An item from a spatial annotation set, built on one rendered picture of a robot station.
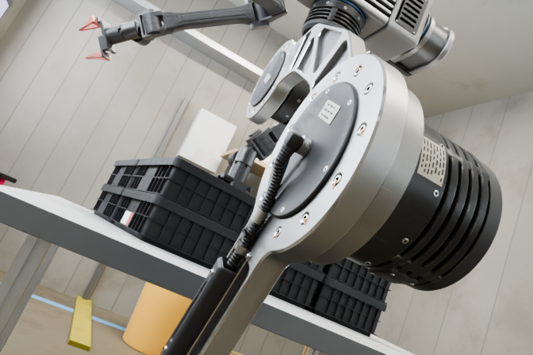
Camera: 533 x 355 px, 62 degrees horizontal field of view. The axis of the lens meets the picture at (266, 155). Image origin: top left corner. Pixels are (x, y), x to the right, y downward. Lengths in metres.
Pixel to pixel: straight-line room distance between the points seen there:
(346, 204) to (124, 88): 3.79
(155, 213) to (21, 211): 0.50
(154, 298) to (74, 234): 2.47
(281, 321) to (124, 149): 3.32
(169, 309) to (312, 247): 2.76
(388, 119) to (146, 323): 2.90
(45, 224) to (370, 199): 0.49
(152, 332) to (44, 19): 2.68
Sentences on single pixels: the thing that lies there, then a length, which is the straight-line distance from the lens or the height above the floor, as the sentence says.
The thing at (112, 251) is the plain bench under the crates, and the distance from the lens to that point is 0.73.
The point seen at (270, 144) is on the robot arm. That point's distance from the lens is 1.35.
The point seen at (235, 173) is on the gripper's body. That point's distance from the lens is 1.31.
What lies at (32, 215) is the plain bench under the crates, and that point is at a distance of 0.73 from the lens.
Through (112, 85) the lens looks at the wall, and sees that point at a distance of 4.11.
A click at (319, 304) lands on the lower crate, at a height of 0.73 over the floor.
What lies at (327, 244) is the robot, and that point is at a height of 0.79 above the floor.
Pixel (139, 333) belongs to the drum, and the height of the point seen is 0.10.
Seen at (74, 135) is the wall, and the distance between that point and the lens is 4.02.
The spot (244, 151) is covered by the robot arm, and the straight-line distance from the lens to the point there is 1.33.
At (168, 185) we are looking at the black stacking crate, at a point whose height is 0.85.
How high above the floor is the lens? 0.74
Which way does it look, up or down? 14 degrees up
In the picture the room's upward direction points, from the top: 24 degrees clockwise
